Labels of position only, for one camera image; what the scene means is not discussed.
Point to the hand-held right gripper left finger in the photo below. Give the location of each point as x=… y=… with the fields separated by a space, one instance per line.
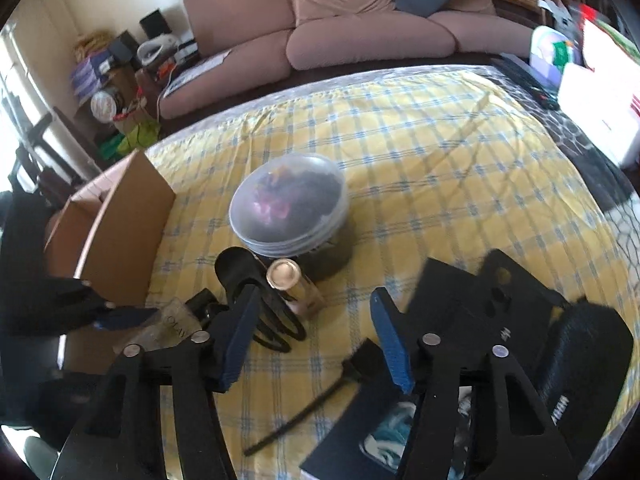
x=235 y=340

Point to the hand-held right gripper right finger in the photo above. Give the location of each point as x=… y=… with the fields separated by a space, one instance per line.
x=395 y=350

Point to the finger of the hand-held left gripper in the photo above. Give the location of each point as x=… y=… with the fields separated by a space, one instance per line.
x=75 y=292
x=125 y=319

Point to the gold capped bottle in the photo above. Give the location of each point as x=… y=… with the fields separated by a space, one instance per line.
x=295 y=287

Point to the brown cardboard box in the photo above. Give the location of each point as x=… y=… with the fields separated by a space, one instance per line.
x=125 y=220

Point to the clear round lidded container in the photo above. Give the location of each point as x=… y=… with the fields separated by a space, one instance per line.
x=290 y=200

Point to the black zip case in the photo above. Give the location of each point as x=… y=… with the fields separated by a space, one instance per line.
x=590 y=350

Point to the black box teal picture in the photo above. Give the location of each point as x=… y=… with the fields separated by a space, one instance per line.
x=345 y=430

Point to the person's green trouser leg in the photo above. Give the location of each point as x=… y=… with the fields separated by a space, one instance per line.
x=40 y=455

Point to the lime green bag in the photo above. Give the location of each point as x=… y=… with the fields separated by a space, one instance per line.
x=142 y=135

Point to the round printed tin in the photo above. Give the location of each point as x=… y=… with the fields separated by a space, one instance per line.
x=106 y=104

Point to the yellow plaid cloth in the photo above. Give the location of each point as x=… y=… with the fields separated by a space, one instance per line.
x=450 y=170

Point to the purple carton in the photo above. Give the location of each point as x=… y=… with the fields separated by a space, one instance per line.
x=90 y=77

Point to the woven straw basket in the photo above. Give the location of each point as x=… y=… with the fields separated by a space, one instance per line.
x=92 y=42

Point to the white small appliance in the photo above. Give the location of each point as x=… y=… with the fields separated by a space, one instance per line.
x=157 y=51

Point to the white printed papers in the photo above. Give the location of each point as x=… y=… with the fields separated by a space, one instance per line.
x=195 y=72

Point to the black speaker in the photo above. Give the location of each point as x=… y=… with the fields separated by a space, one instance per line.
x=151 y=22

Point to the black remote control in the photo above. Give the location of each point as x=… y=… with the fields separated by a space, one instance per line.
x=545 y=100

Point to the white flat box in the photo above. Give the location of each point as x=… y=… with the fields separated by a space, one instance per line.
x=595 y=110

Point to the brown sofa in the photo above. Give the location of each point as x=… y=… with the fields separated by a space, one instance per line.
x=350 y=35

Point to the white pack green label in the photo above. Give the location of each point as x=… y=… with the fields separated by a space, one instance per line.
x=555 y=55

